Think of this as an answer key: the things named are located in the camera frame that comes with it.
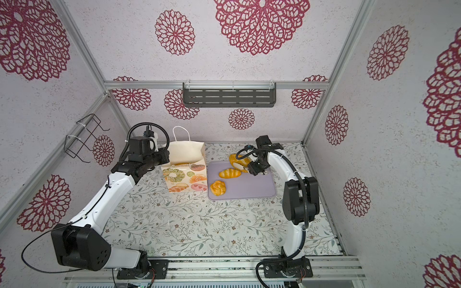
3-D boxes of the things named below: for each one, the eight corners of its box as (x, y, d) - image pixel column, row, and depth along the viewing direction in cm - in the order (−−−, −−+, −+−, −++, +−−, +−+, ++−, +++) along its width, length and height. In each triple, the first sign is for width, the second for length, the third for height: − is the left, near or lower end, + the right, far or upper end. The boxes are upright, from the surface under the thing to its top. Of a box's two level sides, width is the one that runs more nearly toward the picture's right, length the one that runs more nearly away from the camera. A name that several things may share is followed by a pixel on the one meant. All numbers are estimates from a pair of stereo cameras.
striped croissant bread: (219, 178, 105) (218, 175, 102) (219, 171, 108) (219, 168, 105) (241, 178, 105) (241, 175, 102) (241, 171, 108) (241, 168, 105)
